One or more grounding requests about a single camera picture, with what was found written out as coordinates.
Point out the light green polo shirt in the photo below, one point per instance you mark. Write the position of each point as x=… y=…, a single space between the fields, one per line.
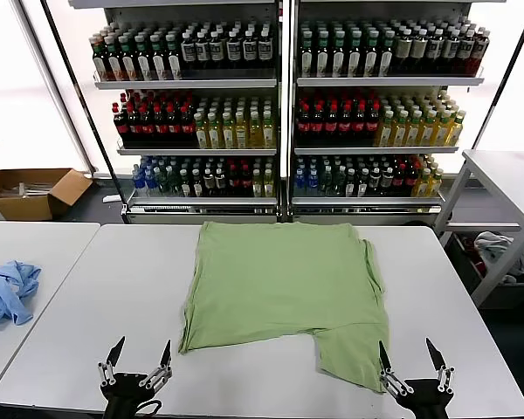
x=279 y=283

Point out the small yellow juice bottle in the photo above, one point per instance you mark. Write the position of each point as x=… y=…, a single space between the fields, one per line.
x=422 y=184
x=436 y=183
x=268 y=185
x=257 y=185

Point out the grey white crumpled cloth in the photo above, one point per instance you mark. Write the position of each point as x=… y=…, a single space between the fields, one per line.
x=491 y=249

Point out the small red cap cola bottle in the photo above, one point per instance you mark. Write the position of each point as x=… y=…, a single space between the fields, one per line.
x=232 y=185
x=244 y=185
x=398 y=183
x=410 y=183

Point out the blue label water bottle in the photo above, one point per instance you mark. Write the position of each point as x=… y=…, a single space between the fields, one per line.
x=149 y=184
x=301 y=184
x=313 y=184
x=137 y=183

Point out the open brown cardboard box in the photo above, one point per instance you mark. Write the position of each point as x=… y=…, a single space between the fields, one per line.
x=26 y=205

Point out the dark bottle beige label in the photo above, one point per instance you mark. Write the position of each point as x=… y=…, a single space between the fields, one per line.
x=418 y=50
x=403 y=50

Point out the crumpled light blue garment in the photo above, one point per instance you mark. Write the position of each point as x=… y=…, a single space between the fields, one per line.
x=8 y=292

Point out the red cloth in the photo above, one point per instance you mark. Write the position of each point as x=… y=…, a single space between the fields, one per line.
x=471 y=255

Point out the green cap white label bottle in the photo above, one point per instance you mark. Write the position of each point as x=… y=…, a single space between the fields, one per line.
x=322 y=59
x=386 y=59
x=371 y=59
x=173 y=65
x=339 y=59
x=113 y=65
x=158 y=65
x=99 y=65
x=143 y=65
x=128 y=65
x=355 y=59
x=307 y=59

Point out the grey metal beverage shelving unit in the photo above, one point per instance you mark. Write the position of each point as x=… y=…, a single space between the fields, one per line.
x=192 y=150
x=375 y=149

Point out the grey metal frame side table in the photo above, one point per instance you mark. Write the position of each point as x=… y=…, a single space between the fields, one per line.
x=498 y=174

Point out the yellow juice green cap bottle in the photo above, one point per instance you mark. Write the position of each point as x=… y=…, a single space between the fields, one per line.
x=269 y=135
x=256 y=135
x=415 y=133
x=228 y=135
x=443 y=133
x=401 y=133
x=386 y=133
x=242 y=135
x=429 y=133
x=457 y=133
x=201 y=135
x=214 y=135

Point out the black slanted metal pole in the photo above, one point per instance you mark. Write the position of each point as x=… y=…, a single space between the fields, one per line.
x=503 y=74
x=77 y=87

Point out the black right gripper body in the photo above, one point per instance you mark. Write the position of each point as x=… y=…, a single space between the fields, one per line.
x=425 y=395

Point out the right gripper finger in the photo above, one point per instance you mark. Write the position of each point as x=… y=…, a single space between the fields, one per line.
x=436 y=355
x=385 y=358

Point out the small white floor object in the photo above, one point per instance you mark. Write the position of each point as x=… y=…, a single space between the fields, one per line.
x=111 y=198

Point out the black storage crate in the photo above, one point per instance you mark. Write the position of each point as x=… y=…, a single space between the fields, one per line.
x=460 y=262

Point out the green tinted clear bottle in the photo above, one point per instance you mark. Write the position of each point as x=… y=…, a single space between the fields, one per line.
x=161 y=184
x=339 y=184
x=327 y=184
x=173 y=184

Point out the dark bottle white square label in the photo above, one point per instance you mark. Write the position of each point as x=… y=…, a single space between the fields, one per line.
x=265 y=51
x=218 y=52
x=203 y=52
x=436 y=50
x=250 y=51
x=466 y=50
x=234 y=51
x=451 y=50
x=188 y=52

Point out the white strips inside cardboard box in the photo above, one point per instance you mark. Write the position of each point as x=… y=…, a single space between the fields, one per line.
x=30 y=190

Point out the small dark tea bottle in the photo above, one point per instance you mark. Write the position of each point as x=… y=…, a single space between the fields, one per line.
x=363 y=184
x=185 y=185
x=208 y=185
x=197 y=185
x=386 y=183
x=374 y=183
x=220 y=185
x=351 y=184

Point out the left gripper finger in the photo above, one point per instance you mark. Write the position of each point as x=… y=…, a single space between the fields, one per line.
x=165 y=355
x=113 y=353

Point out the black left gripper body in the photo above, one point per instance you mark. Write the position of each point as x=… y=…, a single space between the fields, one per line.
x=124 y=388

